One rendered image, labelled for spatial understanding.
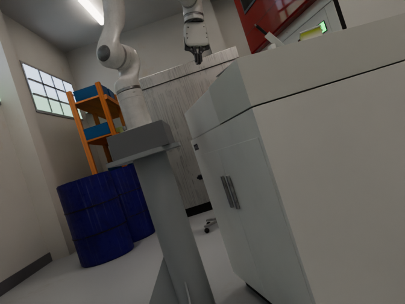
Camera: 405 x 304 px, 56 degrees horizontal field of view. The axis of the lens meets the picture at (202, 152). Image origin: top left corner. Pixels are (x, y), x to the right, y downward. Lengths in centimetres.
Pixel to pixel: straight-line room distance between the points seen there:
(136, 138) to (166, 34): 710
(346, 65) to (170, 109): 383
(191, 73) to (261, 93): 385
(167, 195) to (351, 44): 96
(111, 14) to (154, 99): 319
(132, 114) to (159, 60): 685
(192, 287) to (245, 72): 103
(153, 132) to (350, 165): 83
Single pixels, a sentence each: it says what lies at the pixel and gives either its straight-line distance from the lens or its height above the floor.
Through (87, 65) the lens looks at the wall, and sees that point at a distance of 891.
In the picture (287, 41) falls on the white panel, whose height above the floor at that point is 116.
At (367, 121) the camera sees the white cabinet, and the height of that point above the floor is 67.
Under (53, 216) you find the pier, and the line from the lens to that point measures 541.
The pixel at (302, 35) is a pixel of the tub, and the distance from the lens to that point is 143.
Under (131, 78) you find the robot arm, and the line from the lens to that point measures 178.
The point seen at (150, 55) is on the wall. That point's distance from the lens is 861.
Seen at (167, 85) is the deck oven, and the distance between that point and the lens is 498.
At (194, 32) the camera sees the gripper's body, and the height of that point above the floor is 122.
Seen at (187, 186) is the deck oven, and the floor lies 39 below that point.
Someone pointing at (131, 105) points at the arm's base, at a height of 104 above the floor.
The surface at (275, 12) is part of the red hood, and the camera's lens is 208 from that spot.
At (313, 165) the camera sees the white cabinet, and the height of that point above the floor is 60.
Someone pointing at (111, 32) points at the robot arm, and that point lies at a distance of 182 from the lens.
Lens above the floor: 74
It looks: level
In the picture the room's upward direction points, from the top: 18 degrees counter-clockwise
